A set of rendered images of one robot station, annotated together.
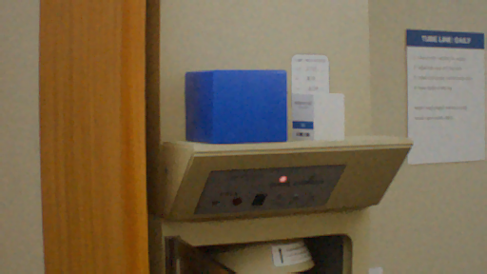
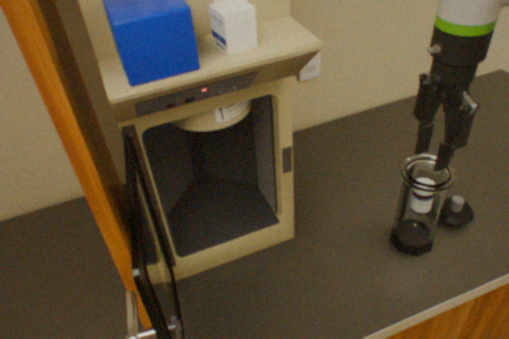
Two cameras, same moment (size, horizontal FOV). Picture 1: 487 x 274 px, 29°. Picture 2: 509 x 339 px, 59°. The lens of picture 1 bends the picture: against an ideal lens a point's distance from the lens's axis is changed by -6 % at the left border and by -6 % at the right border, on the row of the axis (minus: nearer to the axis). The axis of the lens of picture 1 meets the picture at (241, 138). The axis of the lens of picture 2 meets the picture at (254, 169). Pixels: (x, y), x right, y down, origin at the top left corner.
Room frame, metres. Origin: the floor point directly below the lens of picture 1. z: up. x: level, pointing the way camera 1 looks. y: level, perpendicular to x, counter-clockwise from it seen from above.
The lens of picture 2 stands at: (0.66, -0.18, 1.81)
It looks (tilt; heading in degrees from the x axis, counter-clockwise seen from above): 41 degrees down; 6
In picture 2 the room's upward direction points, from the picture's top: 5 degrees counter-clockwise
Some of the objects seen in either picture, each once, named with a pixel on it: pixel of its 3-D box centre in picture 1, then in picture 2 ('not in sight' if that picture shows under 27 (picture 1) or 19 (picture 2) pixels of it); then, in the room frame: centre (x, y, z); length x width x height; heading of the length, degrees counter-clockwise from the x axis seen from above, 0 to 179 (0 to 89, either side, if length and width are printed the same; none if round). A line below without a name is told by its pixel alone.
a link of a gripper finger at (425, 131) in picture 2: not in sight; (424, 138); (1.42, -0.46, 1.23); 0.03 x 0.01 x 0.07; 114
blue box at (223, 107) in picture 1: (235, 106); (151, 34); (1.25, 0.01, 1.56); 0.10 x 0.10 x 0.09; 24
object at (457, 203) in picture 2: not in sight; (455, 208); (1.46, -0.59, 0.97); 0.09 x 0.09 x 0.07
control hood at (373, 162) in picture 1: (291, 178); (214, 80); (1.28, -0.06, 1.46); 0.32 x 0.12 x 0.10; 114
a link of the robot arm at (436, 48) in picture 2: not in sight; (457, 41); (1.39, -0.47, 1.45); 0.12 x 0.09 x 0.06; 114
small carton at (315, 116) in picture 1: (318, 116); (233, 25); (1.30, -0.10, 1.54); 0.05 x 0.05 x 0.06; 32
